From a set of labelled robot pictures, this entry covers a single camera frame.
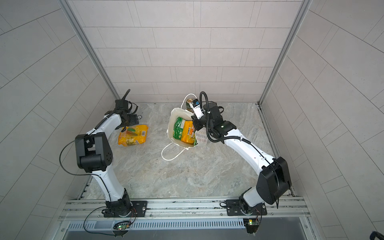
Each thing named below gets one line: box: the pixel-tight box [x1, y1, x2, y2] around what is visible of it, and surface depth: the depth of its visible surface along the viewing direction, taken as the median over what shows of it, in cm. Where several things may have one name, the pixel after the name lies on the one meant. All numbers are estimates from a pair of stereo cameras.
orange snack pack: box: [181, 120, 196, 144], surface depth 88 cm
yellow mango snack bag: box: [118, 124, 149, 147], surface depth 93 cm
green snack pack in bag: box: [173, 116, 185, 140], surface depth 91 cm
